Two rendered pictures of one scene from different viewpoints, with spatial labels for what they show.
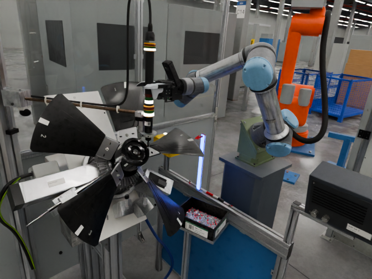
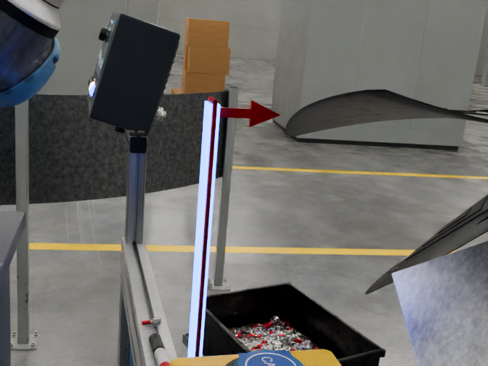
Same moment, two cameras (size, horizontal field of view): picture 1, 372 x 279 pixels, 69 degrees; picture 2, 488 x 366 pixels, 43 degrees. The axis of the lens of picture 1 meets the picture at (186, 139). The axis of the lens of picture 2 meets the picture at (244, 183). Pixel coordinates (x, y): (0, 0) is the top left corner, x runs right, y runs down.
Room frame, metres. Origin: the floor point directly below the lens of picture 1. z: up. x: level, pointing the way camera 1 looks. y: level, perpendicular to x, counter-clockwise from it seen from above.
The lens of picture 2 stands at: (1.77, 0.20, 1.26)
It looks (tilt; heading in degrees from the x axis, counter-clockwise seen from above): 15 degrees down; 209
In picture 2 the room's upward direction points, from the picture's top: 5 degrees clockwise
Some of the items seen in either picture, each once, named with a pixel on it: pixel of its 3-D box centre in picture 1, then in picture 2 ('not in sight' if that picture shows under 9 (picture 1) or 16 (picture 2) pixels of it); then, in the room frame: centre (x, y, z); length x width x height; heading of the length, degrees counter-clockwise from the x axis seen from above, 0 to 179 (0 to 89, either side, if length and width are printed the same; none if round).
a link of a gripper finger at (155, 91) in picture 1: (154, 91); not in sight; (1.06, 0.14, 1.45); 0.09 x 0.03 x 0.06; 145
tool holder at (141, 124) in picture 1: (146, 123); not in sight; (1.08, 0.17, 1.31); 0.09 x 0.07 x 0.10; 79
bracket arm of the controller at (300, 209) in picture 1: (321, 218); (132, 131); (0.87, -0.54, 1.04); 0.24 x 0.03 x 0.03; 44
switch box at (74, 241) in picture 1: (73, 218); not in sight; (1.16, 0.56, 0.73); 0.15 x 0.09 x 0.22; 44
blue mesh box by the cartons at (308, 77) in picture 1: (302, 88); not in sight; (7.57, -3.10, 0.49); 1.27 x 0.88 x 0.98; 130
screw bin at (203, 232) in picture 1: (201, 217); (279, 346); (1.09, -0.10, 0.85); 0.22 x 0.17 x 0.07; 59
